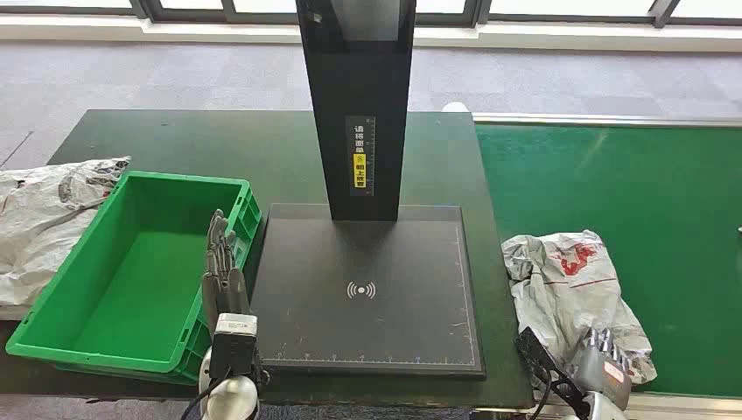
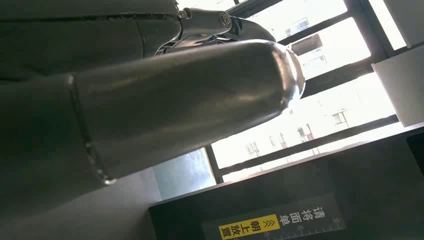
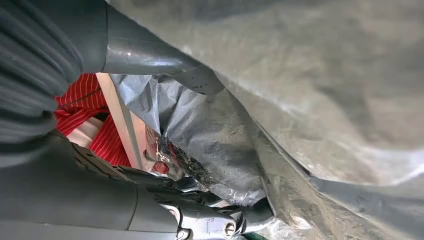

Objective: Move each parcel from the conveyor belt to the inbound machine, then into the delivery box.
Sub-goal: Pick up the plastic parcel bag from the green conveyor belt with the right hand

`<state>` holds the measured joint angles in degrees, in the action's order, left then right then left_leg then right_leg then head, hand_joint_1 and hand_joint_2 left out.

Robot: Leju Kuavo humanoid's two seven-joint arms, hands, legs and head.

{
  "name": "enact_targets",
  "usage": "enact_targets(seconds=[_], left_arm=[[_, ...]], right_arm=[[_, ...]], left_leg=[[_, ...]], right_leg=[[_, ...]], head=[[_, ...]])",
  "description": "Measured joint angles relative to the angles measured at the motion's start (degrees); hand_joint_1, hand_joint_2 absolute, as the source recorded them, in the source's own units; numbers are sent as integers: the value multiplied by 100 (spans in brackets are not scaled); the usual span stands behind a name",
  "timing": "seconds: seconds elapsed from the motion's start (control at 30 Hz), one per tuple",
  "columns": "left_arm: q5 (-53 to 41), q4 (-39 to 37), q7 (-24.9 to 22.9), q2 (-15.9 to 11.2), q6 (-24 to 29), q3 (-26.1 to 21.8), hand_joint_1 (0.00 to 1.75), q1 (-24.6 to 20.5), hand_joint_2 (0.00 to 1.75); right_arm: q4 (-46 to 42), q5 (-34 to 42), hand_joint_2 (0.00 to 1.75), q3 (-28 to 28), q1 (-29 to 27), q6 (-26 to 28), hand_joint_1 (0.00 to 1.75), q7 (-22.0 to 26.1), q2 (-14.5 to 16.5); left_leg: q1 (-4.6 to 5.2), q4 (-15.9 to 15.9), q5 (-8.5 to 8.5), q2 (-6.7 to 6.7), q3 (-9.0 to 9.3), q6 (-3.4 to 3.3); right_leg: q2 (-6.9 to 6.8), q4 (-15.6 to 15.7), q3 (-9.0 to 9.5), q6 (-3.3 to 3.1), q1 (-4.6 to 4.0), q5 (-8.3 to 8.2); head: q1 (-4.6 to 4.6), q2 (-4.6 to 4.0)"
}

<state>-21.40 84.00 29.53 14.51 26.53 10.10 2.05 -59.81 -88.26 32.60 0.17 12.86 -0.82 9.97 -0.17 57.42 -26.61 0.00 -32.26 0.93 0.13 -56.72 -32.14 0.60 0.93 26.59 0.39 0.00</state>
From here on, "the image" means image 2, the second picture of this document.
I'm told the white roller blind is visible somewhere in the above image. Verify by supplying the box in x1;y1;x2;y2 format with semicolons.
384;0;424;48
371;44;424;127

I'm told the dark window frame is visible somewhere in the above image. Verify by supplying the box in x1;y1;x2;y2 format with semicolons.
205;0;402;185

